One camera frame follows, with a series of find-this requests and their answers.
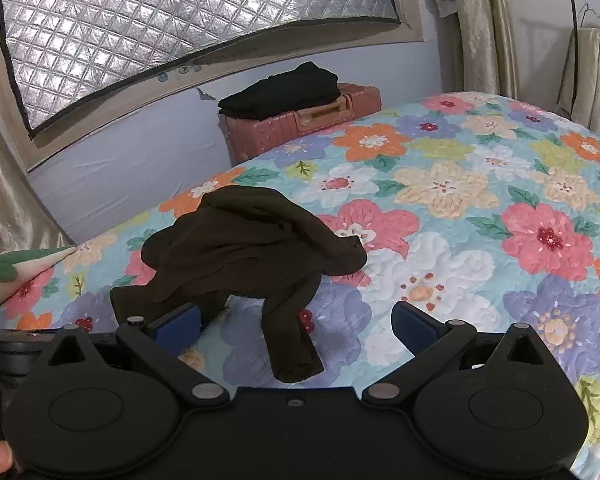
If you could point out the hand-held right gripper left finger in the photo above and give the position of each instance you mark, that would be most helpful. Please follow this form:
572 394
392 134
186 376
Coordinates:
177 324

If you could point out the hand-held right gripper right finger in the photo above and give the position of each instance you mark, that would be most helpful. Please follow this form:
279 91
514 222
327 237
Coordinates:
414 324

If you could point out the dark brown garment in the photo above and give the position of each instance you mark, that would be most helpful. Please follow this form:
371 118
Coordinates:
240 250

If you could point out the black folded clothes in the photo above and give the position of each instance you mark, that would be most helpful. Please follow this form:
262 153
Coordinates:
285 90

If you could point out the black clothes rack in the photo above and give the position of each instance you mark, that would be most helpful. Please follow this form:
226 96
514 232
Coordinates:
572 5

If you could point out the white green plush pillow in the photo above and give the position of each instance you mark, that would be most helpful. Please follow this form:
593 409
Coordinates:
10 272

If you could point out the floral quilted bedspread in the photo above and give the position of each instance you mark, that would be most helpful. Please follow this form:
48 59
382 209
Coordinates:
455 240

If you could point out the gold satin curtain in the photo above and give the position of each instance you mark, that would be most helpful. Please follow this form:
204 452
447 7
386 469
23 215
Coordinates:
485 25
10 200

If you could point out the pink suitcase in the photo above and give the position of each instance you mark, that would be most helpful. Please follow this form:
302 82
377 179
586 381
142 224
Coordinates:
280 127

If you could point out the silver quilted window shade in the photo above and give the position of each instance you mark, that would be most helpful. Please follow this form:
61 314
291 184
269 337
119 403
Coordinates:
145 25

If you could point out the white hanging towel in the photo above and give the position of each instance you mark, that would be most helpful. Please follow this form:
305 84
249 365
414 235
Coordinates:
587 75

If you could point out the beige window frame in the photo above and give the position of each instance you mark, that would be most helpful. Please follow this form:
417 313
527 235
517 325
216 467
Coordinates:
115 117

